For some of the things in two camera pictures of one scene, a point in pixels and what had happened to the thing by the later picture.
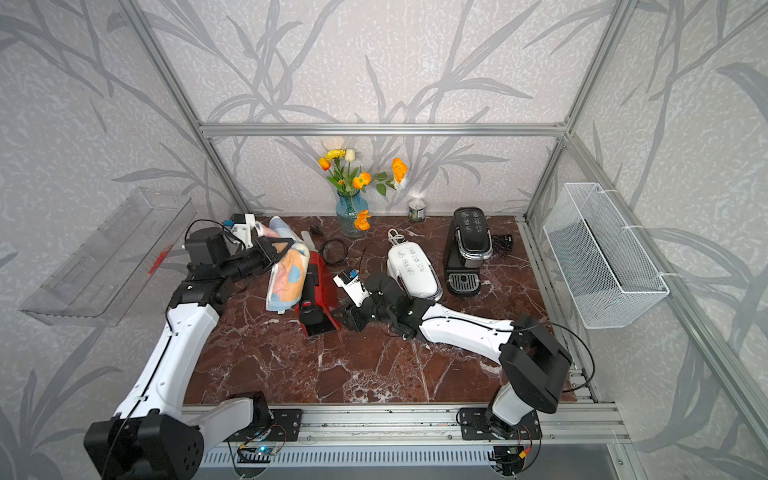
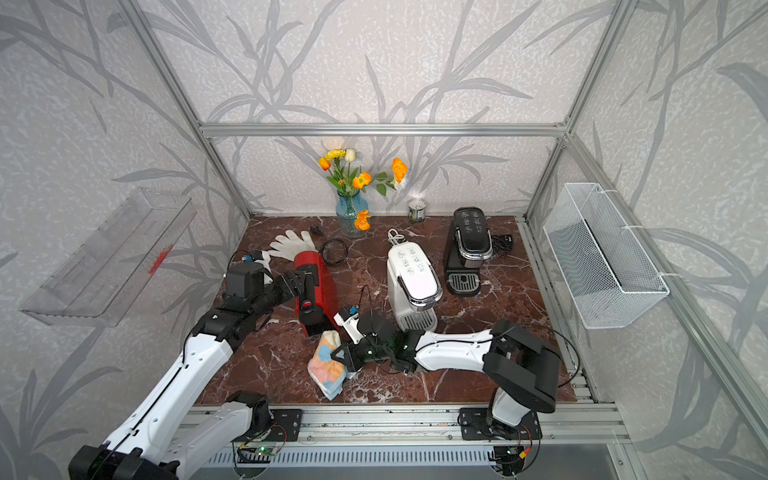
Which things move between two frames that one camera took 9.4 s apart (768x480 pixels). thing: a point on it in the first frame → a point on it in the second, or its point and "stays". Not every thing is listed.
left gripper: x=265 y=244 → x=288 y=280
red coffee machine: x=316 y=314 stays
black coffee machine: x=468 y=242 stays
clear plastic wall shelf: x=90 y=289 stays
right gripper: x=353 y=320 → x=347 y=351
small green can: x=416 y=211 stays
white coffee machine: x=411 y=265 stays
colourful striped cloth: x=287 y=274 → x=327 y=374
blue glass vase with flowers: x=352 y=211 stays
